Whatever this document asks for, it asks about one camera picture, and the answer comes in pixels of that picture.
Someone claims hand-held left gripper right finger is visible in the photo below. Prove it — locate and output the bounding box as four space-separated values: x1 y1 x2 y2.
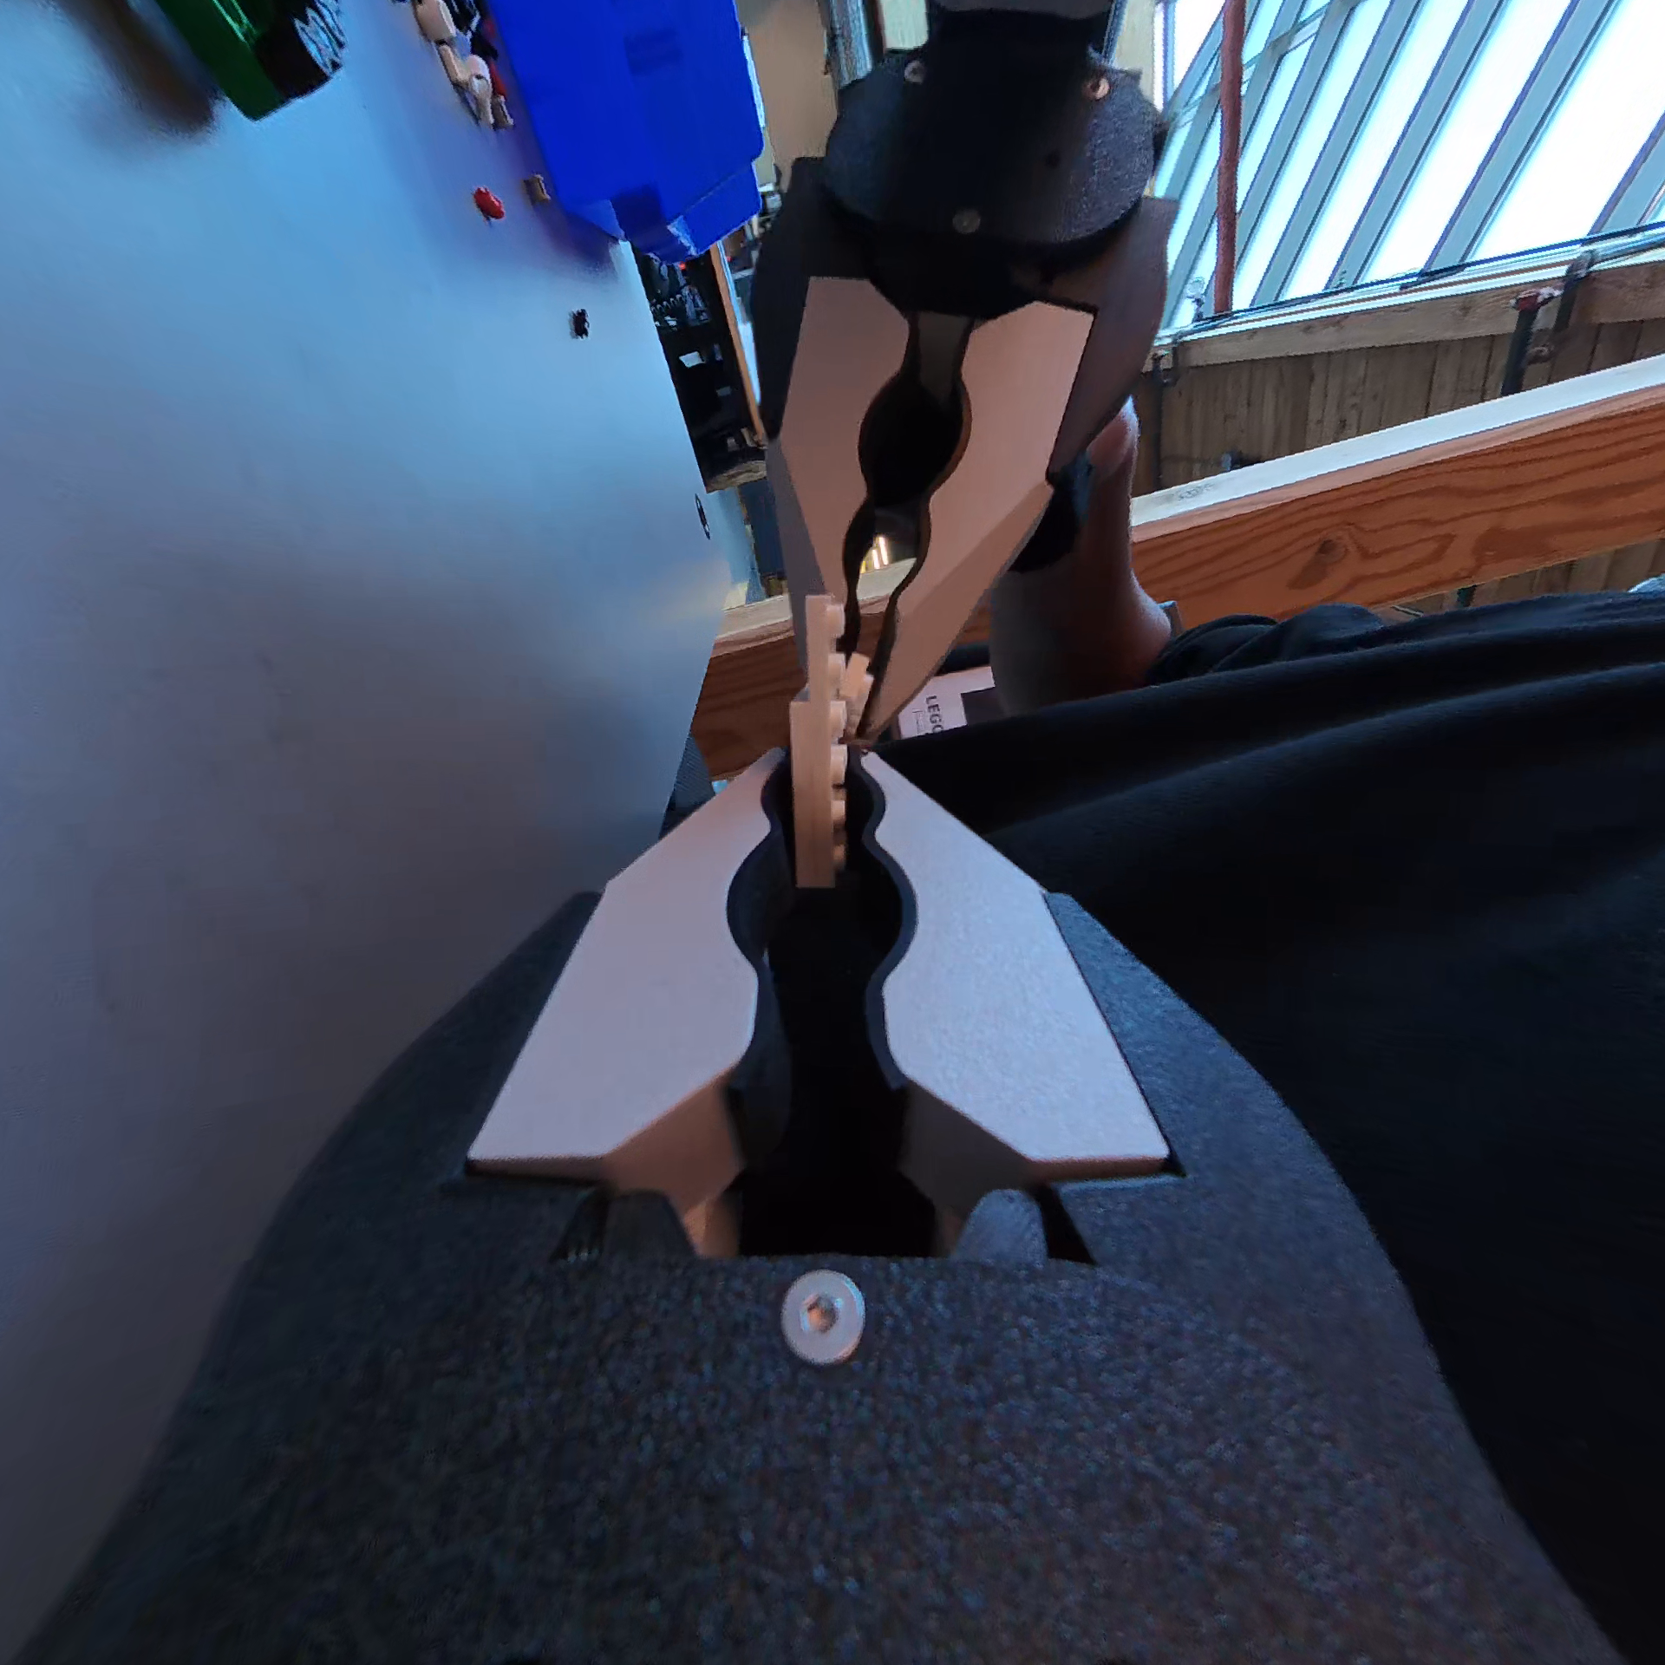
843 751 1174 1260

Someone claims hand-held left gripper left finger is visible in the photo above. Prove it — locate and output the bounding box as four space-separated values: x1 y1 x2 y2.
466 751 799 1260

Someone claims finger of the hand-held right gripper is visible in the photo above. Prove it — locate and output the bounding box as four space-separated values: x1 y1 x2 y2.
859 305 1101 743
766 273 928 658

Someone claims white lego plate assembly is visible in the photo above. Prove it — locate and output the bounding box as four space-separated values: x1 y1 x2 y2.
791 596 877 892

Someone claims black lego wheel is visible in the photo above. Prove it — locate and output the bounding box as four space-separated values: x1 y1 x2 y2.
278 0 351 101

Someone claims green lego panel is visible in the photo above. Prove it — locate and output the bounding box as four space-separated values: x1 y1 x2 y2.
157 0 300 121

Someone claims person's right hand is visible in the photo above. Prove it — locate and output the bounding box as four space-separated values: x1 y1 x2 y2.
990 402 1180 715

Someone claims dark storage rack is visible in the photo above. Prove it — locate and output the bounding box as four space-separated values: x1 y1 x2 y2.
649 243 768 493

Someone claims red pipe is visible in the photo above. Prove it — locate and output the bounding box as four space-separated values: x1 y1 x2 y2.
1215 0 1249 317

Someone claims white printed paper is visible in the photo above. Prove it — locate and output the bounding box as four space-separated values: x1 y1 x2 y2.
908 666 1007 745

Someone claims wooden beam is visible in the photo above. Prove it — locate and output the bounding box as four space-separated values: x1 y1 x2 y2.
696 356 1665 783

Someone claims blue plastic bin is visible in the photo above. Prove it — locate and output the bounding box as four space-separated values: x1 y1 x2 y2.
488 0 769 261

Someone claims slatted window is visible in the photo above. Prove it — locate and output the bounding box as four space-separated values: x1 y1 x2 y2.
1152 0 1665 327

